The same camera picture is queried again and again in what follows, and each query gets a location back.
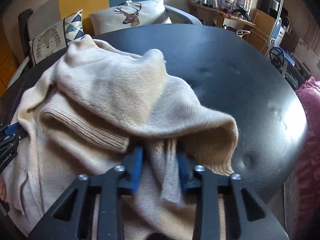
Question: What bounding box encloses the tiger print cushion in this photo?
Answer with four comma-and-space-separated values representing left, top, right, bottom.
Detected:
29, 10, 84, 66

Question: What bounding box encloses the black leather ottoman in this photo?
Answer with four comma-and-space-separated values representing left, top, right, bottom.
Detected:
1, 24, 306, 239

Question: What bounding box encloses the beige knit sweater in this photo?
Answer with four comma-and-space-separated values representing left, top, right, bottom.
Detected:
1, 35, 238, 239

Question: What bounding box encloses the deer print cushion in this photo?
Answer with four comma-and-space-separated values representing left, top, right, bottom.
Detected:
89, 0, 172, 35

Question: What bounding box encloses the grey yellow blue sofa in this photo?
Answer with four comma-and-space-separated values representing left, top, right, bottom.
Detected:
17, 0, 203, 63

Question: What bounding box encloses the wooden side table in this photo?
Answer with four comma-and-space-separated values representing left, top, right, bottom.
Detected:
187, 1, 255, 28

